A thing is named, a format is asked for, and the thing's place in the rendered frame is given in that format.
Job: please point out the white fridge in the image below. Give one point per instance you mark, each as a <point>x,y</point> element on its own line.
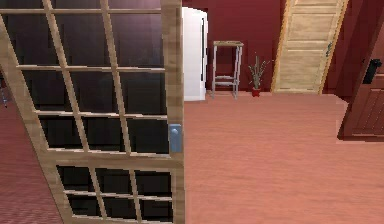
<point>192,56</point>

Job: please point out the light wooden panel door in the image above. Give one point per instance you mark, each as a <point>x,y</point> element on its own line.
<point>308,46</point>

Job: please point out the red-brown wooden door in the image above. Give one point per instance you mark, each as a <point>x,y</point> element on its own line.
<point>366,110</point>

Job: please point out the tall metal-legged stool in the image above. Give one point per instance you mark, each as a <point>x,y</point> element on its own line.
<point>228,43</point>

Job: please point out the glass-paned wooden door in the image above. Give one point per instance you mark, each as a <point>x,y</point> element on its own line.
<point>173,60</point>

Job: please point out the house plant in red pot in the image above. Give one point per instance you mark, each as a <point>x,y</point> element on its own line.
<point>256,75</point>

